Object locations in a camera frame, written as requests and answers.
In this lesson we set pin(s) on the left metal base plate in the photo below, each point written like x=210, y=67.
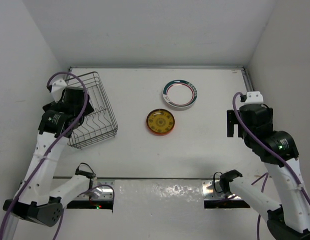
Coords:
x=99, y=192

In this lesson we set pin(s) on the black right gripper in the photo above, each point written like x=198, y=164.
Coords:
x=231, y=119

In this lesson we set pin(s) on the metal base plate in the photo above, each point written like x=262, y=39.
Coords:
x=212, y=191
x=99, y=192

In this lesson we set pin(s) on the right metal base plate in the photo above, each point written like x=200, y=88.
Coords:
x=212, y=191

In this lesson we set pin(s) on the olive brown plate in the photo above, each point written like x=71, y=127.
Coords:
x=160, y=122

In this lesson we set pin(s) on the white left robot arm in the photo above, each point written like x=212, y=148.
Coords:
x=35, y=201

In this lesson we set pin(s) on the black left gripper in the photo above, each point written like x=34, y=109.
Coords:
x=87, y=110

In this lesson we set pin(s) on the white front foam board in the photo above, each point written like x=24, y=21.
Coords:
x=152, y=210

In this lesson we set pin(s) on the large orange plate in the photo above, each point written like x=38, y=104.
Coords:
x=159, y=133

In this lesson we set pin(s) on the white plate green red rim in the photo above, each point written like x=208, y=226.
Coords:
x=180, y=94

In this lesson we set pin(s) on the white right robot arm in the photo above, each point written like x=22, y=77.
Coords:
x=289, y=218

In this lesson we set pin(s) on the metal wire dish rack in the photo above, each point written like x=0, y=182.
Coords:
x=99, y=125

